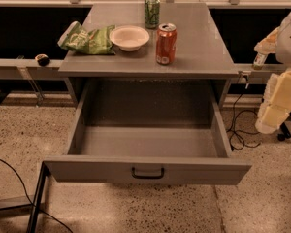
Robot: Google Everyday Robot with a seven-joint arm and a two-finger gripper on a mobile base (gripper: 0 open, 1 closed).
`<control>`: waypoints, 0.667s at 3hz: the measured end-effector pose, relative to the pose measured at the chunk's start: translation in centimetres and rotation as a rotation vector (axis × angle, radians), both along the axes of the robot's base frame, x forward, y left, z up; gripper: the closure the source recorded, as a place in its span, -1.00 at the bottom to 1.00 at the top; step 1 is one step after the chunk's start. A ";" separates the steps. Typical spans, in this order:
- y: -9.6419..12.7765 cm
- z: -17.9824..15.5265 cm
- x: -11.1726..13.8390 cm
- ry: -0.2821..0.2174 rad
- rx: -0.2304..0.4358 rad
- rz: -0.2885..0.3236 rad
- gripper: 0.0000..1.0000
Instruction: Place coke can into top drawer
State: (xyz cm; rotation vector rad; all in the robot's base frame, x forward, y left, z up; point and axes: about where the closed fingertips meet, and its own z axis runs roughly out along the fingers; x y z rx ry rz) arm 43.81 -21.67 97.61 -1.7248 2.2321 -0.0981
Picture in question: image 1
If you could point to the black drawer handle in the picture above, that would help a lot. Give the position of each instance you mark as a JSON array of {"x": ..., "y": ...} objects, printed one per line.
[{"x": 147, "y": 174}]

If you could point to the black metal stand leg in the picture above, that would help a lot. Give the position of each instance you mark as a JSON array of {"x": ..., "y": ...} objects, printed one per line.
[{"x": 32, "y": 202}]

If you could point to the black wheeled table leg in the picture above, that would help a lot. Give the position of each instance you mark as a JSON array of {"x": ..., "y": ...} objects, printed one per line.
[{"x": 284, "y": 134}]

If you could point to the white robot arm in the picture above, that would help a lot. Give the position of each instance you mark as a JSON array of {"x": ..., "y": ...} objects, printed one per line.
[{"x": 283, "y": 47}]

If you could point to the open grey top drawer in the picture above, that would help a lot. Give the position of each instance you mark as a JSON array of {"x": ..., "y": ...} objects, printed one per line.
[{"x": 175, "y": 125}]

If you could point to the small black round object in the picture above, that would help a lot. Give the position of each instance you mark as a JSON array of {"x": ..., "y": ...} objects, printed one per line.
[{"x": 42, "y": 59}]

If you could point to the red coke can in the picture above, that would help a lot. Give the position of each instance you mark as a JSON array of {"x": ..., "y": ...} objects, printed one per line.
[{"x": 166, "y": 37}]

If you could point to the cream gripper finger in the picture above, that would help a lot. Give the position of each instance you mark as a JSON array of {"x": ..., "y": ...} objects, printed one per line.
[
  {"x": 268, "y": 44},
  {"x": 276, "y": 105}
]

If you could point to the green chip bag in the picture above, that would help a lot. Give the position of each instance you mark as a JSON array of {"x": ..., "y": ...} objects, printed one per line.
[{"x": 96, "y": 42}]

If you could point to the small clear bottle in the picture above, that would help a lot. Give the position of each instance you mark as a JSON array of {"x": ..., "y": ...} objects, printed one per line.
[{"x": 259, "y": 61}]

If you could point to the white bowl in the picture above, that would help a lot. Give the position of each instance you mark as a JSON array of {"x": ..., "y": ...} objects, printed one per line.
[{"x": 129, "y": 38}]

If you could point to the green soda can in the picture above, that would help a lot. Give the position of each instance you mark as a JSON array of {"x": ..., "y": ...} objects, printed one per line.
[{"x": 152, "y": 13}]

